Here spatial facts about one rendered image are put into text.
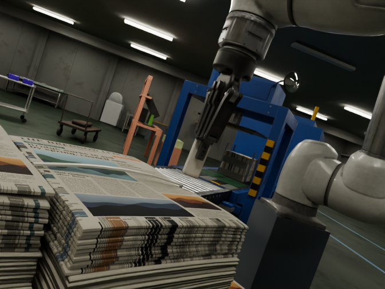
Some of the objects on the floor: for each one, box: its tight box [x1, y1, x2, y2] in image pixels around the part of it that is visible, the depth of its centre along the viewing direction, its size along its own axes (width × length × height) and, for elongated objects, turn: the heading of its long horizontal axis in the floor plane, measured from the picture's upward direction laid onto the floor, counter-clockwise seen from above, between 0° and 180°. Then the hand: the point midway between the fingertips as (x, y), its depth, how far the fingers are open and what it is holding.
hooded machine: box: [100, 92, 124, 127], centre depth 1357 cm, size 76×68×150 cm
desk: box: [144, 120, 168, 145], centre depth 1349 cm, size 81×157×84 cm, turn 109°
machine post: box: [156, 80, 193, 166], centre depth 276 cm, size 9×9×155 cm
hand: (196, 158), depth 56 cm, fingers closed
